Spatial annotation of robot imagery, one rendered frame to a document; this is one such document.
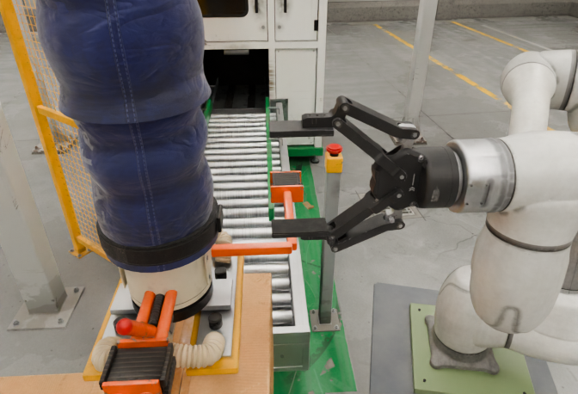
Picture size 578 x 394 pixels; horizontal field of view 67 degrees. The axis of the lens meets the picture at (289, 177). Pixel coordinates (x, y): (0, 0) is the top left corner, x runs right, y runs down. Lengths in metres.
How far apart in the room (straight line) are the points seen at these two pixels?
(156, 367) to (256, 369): 0.40
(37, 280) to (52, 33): 2.08
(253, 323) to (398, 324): 0.51
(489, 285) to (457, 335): 0.67
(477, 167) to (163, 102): 0.43
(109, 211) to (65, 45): 0.28
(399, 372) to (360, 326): 1.11
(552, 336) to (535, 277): 0.66
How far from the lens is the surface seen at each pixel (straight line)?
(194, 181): 0.77
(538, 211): 0.57
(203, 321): 0.98
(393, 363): 1.40
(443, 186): 0.52
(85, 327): 2.67
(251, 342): 1.16
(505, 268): 0.62
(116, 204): 0.77
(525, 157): 0.56
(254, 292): 1.28
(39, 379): 1.79
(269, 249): 0.95
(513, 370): 1.44
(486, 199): 0.54
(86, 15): 0.64
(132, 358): 0.79
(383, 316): 1.51
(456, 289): 1.24
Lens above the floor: 1.84
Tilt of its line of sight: 30 degrees down
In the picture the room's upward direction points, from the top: straight up
